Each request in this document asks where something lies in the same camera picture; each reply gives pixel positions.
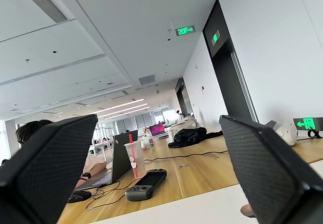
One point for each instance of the white rounded device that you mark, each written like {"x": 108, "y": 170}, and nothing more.
{"x": 285, "y": 132}

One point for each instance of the green exit arrow sign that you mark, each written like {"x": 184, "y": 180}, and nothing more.
{"x": 308, "y": 123}

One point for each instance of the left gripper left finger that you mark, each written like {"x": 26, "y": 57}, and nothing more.
{"x": 43, "y": 168}

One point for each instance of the black jacket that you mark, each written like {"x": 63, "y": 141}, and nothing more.
{"x": 189, "y": 137}

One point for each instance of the green hanging floor sign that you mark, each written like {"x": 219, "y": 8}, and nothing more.
{"x": 185, "y": 30}

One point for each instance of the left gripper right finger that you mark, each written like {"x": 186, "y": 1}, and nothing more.
{"x": 267, "y": 168}

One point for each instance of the laptop with pink screen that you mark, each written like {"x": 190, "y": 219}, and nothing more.
{"x": 157, "y": 129}

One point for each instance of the clear plastic cup red straw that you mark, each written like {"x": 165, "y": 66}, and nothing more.
{"x": 135, "y": 158}

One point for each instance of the black computer mouse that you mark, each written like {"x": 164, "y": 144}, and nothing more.
{"x": 78, "y": 196}

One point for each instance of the dark grey laptop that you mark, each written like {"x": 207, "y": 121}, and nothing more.
{"x": 118, "y": 158}

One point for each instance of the grey handheld game console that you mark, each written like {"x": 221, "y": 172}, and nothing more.
{"x": 147, "y": 185}

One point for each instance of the person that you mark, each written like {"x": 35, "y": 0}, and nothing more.
{"x": 87, "y": 167}

